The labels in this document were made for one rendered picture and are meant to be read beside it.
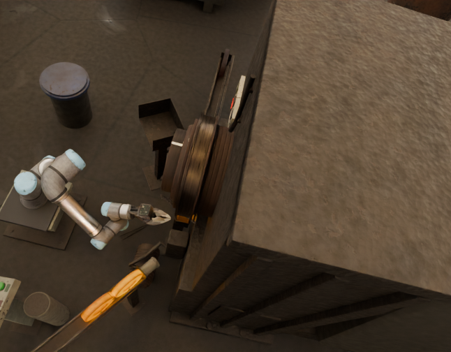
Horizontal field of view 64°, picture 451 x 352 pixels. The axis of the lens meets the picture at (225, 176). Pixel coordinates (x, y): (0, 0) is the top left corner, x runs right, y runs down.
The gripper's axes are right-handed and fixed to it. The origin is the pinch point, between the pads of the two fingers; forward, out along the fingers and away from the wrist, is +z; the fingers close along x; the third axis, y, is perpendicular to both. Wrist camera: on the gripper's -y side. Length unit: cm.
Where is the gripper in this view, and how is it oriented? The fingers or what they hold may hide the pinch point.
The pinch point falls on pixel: (168, 218)
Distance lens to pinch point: 186.0
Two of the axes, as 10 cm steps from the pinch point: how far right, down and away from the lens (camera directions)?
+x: 1.9, -8.6, 4.8
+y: -1.2, -5.0, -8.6
